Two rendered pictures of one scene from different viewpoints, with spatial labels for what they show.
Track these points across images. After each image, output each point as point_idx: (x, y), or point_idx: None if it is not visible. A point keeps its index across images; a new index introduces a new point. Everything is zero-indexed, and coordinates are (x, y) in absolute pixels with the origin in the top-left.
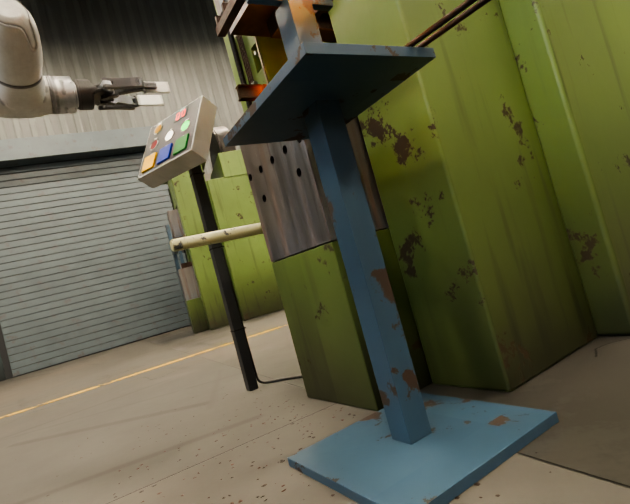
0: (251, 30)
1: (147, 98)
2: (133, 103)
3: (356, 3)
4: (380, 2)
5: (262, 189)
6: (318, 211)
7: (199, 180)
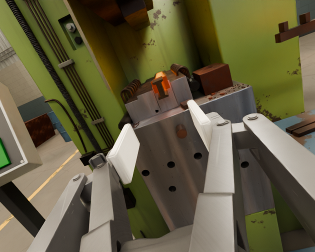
0: (94, 0)
1: (127, 148)
2: (121, 190)
3: (252, 13)
4: (280, 20)
5: (170, 181)
6: (265, 190)
7: (7, 185)
